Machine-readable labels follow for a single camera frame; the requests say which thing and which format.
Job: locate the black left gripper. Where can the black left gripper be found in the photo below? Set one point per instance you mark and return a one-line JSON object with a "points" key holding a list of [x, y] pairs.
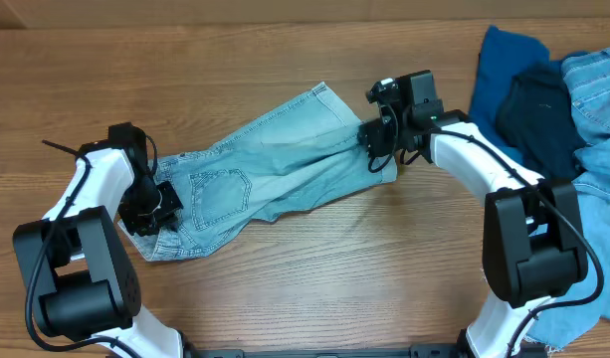
{"points": [[161, 209]]}

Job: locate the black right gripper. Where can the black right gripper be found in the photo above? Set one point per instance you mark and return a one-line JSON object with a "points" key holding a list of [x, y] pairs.
{"points": [[372, 137]]}

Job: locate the light blue denim shorts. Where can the light blue denim shorts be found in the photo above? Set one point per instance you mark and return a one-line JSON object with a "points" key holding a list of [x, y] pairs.
{"points": [[301, 155]]}

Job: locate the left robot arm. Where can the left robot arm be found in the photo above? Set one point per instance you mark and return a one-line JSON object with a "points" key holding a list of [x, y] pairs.
{"points": [[81, 287]]}

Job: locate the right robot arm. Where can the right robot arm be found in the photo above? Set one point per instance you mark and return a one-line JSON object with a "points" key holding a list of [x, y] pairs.
{"points": [[533, 248]]}

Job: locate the blue shirt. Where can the blue shirt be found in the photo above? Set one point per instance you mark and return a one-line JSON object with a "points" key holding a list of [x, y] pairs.
{"points": [[502, 56]]}

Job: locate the dark navy garment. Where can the dark navy garment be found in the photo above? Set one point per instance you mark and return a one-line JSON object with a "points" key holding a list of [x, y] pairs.
{"points": [[536, 119]]}

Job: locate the blue denim jeans pile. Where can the blue denim jeans pile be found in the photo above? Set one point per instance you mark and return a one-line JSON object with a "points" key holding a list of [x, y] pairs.
{"points": [[588, 80]]}

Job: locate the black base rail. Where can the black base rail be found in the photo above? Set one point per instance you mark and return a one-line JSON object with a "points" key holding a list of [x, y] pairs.
{"points": [[329, 353]]}

